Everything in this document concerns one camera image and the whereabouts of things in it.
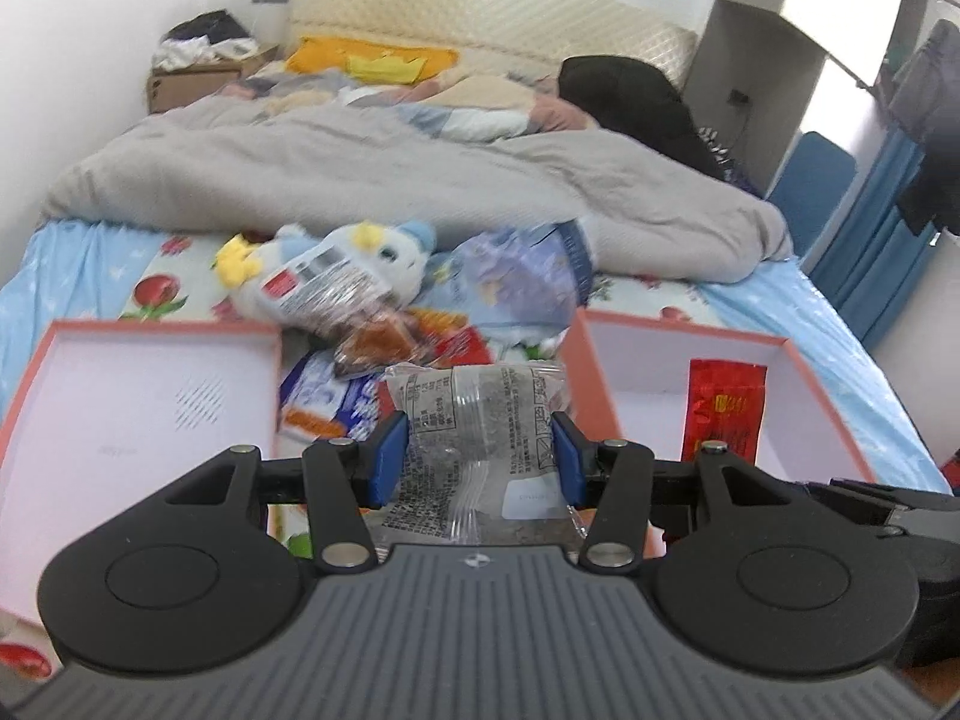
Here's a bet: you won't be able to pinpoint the cardboard box with clothes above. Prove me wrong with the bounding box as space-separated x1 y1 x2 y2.
146 10 280 114

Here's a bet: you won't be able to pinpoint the grey wardrobe shelf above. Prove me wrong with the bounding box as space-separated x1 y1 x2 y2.
680 0 879 197

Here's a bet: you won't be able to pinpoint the blue chair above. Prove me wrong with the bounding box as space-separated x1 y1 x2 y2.
768 132 857 259

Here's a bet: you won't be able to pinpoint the cream quilted headboard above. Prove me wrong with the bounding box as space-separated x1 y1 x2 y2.
286 0 698 86

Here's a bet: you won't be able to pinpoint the hanging dark clothes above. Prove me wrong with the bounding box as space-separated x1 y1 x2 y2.
889 20 960 236

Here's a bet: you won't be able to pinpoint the pink box lid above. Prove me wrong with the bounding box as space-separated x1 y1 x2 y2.
2 320 281 622

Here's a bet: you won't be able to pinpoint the white shrimp snack bag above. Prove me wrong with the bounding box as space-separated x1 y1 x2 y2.
254 242 427 377

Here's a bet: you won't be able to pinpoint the pink storage box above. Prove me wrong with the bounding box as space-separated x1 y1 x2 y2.
558 305 879 556

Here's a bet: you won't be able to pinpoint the blue curtain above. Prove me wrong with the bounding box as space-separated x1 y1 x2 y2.
811 128 934 349

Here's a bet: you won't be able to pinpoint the patchwork blanket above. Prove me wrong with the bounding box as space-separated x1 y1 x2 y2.
221 67 599 143

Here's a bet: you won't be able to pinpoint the red gold candy packet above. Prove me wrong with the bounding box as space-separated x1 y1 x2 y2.
680 359 768 465

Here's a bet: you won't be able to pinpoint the blue floral tissue pack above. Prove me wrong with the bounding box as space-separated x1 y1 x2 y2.
416 221 594 338

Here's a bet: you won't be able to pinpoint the yellow pillow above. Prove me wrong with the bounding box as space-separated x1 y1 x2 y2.
285 36 459 85

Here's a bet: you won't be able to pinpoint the blue white noodle snack bag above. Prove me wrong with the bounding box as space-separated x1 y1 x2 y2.
278 351 381 442

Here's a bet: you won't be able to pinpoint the white blue plush toy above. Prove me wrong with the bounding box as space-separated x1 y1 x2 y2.
213 221 436 337

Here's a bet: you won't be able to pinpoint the fruit print bed sheet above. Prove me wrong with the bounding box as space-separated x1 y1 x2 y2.
0 218 955 691

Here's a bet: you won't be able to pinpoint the red yellow tofu snack pack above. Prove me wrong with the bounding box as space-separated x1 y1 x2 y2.
409 307 493 369

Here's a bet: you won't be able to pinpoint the grey clear snack packet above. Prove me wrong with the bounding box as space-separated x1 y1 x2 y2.
368 361 586 551

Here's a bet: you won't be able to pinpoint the grey duvet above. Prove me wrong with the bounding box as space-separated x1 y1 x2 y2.
43 96 793 283

